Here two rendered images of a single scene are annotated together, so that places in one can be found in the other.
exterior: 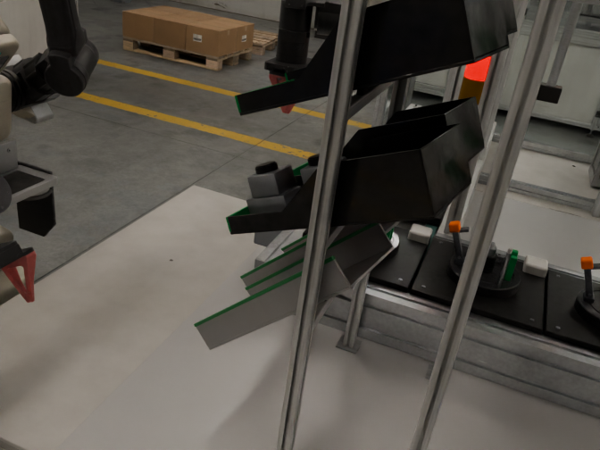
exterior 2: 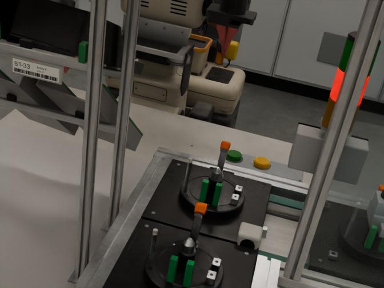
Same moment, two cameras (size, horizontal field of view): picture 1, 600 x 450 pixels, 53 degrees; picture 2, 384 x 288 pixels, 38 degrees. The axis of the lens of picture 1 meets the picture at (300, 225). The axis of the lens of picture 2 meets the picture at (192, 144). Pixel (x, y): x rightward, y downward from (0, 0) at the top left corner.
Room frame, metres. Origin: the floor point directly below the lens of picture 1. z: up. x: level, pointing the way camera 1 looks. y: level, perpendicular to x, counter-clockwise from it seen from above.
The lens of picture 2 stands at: (0.89, -1.10, 1.65)
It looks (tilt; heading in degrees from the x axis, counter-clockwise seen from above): 30 degrees down; 81
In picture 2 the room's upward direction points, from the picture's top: 10 degrees clockwise
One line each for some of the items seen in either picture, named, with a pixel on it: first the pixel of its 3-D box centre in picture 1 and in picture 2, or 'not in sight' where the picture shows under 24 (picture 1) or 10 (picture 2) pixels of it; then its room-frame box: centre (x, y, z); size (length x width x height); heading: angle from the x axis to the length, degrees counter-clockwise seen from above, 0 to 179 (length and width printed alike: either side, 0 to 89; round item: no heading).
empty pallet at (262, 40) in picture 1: (229, 36); not in sight; (7.77, 1.22, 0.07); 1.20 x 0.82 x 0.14; 78
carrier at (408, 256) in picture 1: (369, 225); (214, 183); (1.11, -0.14, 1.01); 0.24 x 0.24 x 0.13; 72
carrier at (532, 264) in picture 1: (487, 259); (186, 256); (1.03, -0.37, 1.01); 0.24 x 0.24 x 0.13; 72
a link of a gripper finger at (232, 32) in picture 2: not in sight; (222, 33); (1.10, 0.06, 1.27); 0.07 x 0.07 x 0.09; 72
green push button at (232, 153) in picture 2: not in sight; (234, 156); (1.19, 0.05, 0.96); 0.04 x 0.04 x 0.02
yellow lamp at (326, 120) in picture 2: (472, 90); (340, 113); (1.25, -0.32, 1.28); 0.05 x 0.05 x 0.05
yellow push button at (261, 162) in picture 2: not in sight; (261, 164); (1.25, 0.03, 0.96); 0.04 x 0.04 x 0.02
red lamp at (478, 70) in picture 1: (479, 65); (349, 85); (1.25, -0.32, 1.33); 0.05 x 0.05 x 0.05
